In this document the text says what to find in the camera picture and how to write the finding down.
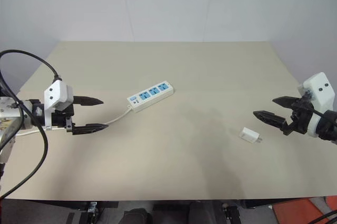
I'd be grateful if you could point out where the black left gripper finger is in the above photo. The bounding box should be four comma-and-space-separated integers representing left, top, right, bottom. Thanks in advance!
72, 95, 104, 107
71, 123, 110, 136

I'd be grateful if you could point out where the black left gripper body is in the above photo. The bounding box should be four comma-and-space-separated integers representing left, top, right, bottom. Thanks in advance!
51, 105, 76, 133

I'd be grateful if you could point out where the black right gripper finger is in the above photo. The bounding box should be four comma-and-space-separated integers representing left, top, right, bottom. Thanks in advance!
253, 110, 287, 131
272, 96, 301, 109

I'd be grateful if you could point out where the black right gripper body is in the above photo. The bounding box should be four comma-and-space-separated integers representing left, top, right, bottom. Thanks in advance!
282, 94, 316, 137

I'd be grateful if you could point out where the white charger plug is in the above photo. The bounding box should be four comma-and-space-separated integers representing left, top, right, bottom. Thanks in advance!
239, 126, 264, 145

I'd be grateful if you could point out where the white blue power strip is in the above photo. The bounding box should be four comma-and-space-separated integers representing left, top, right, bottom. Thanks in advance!
126, 80, 175, 114

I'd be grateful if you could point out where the orange floor object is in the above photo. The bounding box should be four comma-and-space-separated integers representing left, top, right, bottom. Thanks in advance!
272, 198, 337, 224

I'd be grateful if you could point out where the dark rounded shape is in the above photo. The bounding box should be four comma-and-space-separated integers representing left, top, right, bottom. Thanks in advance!
123, 207, 154, 224

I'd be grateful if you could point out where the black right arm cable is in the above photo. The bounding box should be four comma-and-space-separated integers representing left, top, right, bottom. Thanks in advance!
306, 103, 330, 118

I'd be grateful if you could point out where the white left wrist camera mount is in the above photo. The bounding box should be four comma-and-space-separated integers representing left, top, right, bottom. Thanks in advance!
43, 80, 74, 131

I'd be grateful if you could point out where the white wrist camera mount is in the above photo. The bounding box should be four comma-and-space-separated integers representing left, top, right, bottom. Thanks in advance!
43, 80, 74, 131
298, 72, 334, 139

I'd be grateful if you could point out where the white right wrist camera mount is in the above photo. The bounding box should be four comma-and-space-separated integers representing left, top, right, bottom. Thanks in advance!
298, 72, 334, 139

